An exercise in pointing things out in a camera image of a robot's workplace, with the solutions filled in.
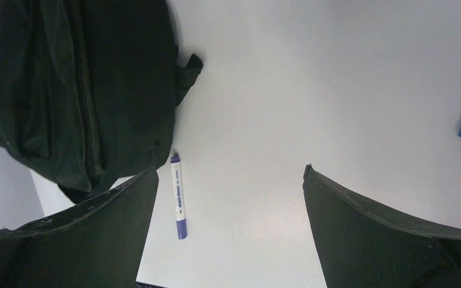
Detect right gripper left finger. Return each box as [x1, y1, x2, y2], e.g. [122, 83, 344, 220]
[0, 169, 158, 287]

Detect purple marker pen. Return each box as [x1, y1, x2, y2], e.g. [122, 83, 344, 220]
[170, 152, 188, 239]

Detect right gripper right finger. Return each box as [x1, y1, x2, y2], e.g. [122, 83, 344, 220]
[303, 165, 461, 287]

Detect black backpack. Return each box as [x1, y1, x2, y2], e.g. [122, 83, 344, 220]
[0, 1, 203, 203]

